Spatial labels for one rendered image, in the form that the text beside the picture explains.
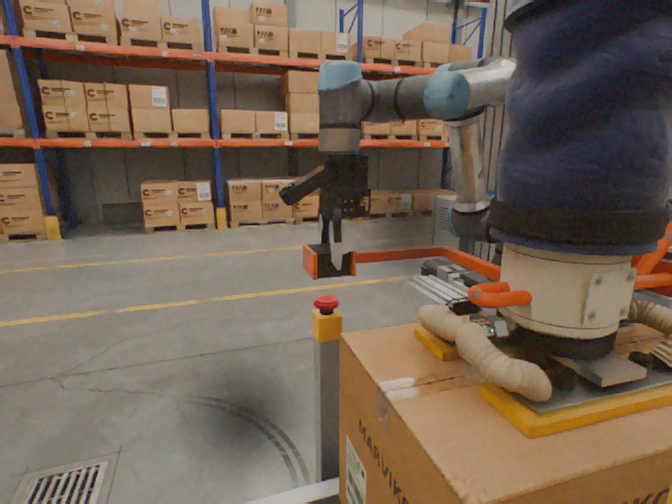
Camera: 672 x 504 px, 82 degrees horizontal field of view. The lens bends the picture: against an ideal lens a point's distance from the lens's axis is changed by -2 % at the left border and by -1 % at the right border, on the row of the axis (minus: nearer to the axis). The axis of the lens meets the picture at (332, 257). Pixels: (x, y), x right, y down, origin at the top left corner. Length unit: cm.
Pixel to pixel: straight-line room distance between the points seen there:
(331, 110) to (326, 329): 57
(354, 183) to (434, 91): 20
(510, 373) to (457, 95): 44
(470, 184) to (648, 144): 68
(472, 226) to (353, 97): 68
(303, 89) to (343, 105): 712
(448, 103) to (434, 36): 842
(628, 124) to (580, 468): 40
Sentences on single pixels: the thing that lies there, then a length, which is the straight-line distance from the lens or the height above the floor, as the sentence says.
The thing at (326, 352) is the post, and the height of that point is 90.
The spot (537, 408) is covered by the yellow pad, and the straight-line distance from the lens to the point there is 58.
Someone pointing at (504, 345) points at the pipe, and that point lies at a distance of 67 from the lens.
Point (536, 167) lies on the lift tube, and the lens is 59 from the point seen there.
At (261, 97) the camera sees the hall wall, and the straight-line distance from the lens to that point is 897.
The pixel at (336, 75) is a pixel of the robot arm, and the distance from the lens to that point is 72.
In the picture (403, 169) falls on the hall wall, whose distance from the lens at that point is 1006.
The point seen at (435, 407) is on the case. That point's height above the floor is 109.
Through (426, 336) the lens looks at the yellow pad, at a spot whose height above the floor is 111.
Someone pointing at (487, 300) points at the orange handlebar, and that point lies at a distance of 60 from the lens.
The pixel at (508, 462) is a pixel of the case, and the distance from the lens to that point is 53.
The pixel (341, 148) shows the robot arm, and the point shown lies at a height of 143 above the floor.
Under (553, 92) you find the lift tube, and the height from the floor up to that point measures 149.
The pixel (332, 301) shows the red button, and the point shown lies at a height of 104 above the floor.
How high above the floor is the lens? 142
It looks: 15 degrees down
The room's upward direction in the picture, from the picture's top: straight up
